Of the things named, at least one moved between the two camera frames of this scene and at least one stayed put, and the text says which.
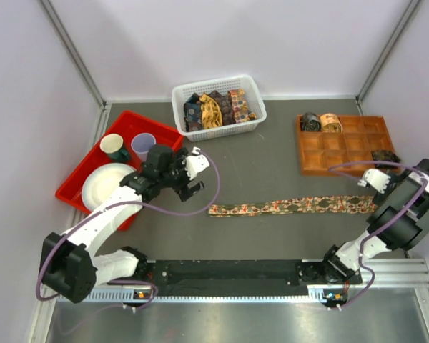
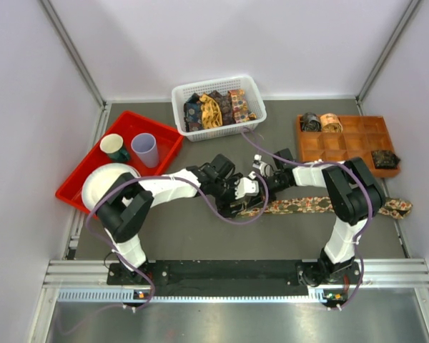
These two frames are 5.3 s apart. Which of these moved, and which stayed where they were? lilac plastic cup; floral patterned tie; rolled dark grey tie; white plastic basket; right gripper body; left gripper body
Moved: left gripper body; right gripper body
Stayed: white plastic basket; floral patterned tie; rolled dark grey tie; lilac plastic cup
